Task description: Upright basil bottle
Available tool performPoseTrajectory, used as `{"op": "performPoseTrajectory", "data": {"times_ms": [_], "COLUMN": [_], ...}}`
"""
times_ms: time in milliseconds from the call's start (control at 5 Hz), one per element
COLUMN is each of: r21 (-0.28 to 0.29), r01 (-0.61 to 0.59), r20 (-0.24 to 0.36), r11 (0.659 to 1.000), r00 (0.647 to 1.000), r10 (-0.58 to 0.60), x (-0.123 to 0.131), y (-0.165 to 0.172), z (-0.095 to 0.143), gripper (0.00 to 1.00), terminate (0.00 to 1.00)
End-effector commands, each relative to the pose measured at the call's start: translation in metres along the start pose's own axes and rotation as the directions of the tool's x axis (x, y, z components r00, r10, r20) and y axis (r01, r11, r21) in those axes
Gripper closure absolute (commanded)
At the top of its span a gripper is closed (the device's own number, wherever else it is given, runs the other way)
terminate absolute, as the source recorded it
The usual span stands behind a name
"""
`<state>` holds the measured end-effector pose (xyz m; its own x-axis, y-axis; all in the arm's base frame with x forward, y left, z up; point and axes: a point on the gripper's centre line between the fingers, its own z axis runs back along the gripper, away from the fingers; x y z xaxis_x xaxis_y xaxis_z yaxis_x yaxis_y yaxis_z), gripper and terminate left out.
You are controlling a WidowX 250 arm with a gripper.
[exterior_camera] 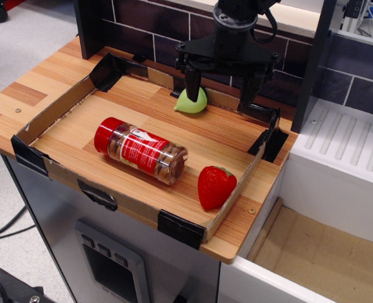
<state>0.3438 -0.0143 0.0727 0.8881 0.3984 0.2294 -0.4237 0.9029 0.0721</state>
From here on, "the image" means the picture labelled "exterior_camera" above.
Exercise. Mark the red toy strawberry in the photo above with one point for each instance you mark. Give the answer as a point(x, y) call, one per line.
point(215, 185)

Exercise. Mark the green toy pear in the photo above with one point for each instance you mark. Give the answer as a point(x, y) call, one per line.
point(185, 105)

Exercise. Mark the red-lidded spice bottle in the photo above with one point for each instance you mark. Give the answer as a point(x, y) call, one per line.
point(140, 149)

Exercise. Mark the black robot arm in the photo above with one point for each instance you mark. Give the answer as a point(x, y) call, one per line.
point(265, 27)

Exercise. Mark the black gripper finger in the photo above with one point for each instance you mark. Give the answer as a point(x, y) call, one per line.
point(249, 90)
point(192, 82)

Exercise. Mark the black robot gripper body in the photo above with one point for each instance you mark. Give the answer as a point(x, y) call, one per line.
point(231, 49)

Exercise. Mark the taped cardboard fence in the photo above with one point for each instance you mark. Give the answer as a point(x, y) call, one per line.
point(252, 144)

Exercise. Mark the white toy sink unit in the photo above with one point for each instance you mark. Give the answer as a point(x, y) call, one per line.
point(313, 242)

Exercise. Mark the grey toy dishwasher panel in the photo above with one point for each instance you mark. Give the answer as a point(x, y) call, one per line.
point(117, 269)

